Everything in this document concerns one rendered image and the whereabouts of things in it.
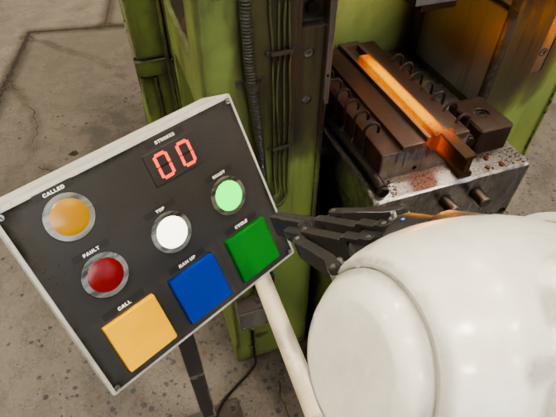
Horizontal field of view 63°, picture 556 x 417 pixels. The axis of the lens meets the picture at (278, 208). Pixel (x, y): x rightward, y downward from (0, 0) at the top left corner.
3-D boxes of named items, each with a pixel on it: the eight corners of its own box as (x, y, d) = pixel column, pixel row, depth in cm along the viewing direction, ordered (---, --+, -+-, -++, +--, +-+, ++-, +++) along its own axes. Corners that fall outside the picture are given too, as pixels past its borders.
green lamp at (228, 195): (247, 208, 67) (246, 188, 64) (217, 217, 66) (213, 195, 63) (242, 194, 69) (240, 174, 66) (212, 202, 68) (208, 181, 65)
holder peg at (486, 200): (489, 206, 97) (493, 197, 95) (478, 209, 96) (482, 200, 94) (476, 194, 99) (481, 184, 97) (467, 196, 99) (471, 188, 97)
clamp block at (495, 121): (505, 147, 101) (515, 123, 96) (472, 155, 99) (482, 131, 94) (472, 117, 109) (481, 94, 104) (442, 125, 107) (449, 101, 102)
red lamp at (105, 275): (130, 289, 57) (122, 269, 54) (92, 299, 56) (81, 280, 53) (127, 270, 59) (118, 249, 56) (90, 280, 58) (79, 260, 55)
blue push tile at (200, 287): (233, 293, 67) (212, 252, 65) (193, 325, 64) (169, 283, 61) (227, 290, 69) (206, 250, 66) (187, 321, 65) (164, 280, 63)
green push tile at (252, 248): (281, 255, 72) (264, 215, 70) (245, 283, 69) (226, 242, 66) (274, 253, 74) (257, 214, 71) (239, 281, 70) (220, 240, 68)
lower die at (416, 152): (459, 159, 98) (471, 127, 92) (377, 180, 94) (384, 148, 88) (369, 67, 126) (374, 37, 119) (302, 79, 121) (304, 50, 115)
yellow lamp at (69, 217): (96, 233, 54) (85, 208, 51) (55, 243, 53) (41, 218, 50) (94, 215, 56) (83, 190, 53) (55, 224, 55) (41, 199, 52)
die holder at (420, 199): (469, 280, 130) (532, 161, 98) (349, 319, 121) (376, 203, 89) (376, 160, 167) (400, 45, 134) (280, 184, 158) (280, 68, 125)
